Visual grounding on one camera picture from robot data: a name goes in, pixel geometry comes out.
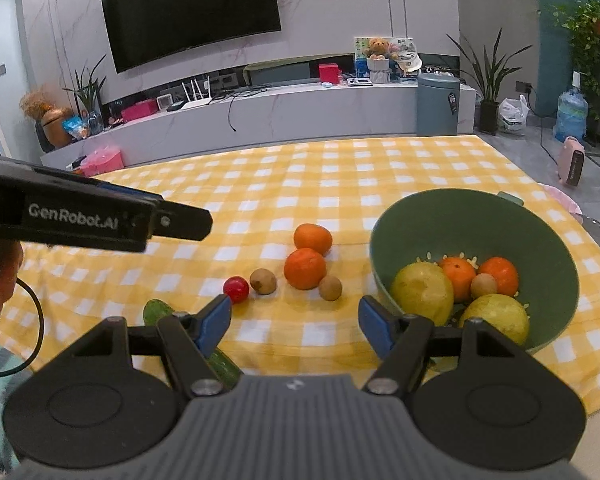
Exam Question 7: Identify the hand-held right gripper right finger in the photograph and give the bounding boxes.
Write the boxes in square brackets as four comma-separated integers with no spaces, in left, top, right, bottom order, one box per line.
[357,296,523,396]

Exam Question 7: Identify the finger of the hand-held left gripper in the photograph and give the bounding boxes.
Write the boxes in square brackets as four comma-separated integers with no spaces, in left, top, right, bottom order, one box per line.
[97,182,162,202]
[151,199,214,242]

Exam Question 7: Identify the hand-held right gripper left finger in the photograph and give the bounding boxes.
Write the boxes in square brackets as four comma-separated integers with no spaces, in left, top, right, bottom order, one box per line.
[75,294,233,397]

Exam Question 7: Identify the red cherry tomato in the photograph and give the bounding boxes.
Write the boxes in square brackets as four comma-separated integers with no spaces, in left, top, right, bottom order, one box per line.
[223,276,250,305]

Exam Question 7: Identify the yellow-green pear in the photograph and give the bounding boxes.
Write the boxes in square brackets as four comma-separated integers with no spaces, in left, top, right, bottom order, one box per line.
[390,261,455,326]
[457,294,531,346]

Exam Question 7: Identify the small brown kiwi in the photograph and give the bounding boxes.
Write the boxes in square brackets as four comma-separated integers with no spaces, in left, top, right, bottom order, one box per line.
[319,276,343,302]
[470,273,498,300]
[250,268,278,295]

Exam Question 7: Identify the green cucumber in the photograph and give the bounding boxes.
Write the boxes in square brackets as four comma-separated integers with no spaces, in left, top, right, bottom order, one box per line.
[142,299,243,393]

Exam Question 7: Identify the orange mandarin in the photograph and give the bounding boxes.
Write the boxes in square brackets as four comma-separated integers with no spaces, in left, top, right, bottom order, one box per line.
[293,223,333,257]
[284,248,327,291]
[439,256,477,303]
[477,256,520,296]

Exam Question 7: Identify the green colander bowl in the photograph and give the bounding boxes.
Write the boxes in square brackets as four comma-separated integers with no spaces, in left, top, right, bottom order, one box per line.
[369,188,581,373]

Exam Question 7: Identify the person's left forearm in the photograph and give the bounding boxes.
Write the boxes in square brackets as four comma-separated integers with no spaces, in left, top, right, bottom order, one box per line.
[0,242,24,361]

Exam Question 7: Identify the pink gift bag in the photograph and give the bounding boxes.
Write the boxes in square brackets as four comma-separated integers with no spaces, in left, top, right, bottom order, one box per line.
[80,144,125,177]

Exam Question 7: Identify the magenta box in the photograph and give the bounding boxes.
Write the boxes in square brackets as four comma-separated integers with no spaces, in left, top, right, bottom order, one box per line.
[121,99,158,122]

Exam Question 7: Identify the blue snack packet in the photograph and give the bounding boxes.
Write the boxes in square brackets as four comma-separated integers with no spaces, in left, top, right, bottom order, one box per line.
[62,116,91,140]

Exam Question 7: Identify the brown vase dried flowers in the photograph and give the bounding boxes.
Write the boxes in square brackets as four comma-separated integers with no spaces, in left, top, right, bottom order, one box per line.
[20,87,76,153]

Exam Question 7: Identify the yellow checked tablecloth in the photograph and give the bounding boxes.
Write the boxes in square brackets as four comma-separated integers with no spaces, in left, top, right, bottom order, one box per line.
[22,135,600,416]

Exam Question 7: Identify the plant in glass vase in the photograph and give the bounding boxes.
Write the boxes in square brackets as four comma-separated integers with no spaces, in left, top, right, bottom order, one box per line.
[62,55,108,136]

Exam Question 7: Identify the white router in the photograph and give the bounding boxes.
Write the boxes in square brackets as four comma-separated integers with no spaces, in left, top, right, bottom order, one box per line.
[167,76,213,111]

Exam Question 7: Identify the white tv console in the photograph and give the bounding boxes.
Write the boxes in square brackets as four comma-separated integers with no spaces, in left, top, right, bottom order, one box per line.
[40,80,476,168]

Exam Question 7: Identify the grey-blue trash can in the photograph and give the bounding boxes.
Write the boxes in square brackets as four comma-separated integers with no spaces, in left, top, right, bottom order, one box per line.
[416,73,462,137]

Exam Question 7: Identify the white plastic bag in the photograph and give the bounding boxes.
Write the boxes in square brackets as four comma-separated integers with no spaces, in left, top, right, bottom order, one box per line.
[497,95,530,136]

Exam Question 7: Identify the teddy bear bouquet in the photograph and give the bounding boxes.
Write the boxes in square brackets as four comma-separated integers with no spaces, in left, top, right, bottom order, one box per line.
[362,36,392,83]

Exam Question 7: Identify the pink space heater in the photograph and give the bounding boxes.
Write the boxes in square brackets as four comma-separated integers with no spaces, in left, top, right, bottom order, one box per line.
[557,136,586,187]

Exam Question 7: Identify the long-leaf potted plant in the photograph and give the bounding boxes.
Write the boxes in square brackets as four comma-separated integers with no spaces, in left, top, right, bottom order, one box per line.
[445,27,533,136]

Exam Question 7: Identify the printed picture board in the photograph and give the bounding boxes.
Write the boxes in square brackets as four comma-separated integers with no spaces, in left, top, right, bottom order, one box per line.
[352,36,423,79]

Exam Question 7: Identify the blue water jug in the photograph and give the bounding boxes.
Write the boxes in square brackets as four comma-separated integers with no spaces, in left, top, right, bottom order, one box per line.
[555,71,589,143]

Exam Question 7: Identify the green vine plant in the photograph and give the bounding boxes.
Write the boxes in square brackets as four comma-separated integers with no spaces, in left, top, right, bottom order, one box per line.
[552,0,600,116]

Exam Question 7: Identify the black console cable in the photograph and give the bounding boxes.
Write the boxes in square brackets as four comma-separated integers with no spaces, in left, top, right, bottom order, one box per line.
[227,87,268,133]

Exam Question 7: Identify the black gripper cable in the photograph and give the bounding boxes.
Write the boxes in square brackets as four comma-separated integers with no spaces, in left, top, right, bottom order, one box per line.
[0,277,46,378]

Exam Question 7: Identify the black wall television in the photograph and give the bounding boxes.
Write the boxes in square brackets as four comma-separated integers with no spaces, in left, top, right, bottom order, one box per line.
[100,0,282,74]

